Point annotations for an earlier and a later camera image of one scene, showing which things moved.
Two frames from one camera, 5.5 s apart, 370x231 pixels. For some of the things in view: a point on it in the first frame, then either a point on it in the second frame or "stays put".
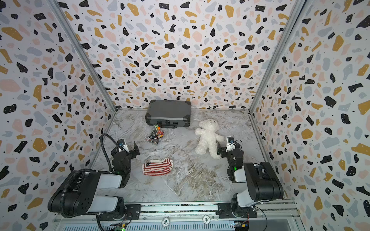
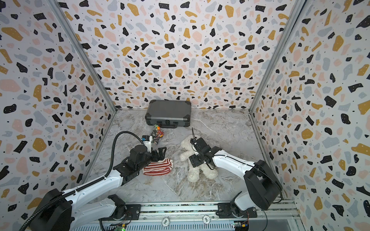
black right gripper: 224,153 -> 198,151
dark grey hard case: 168,113 stays put
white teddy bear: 208,137 -> 193,173
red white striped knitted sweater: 156,167 stays put
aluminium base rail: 189,216 stays put
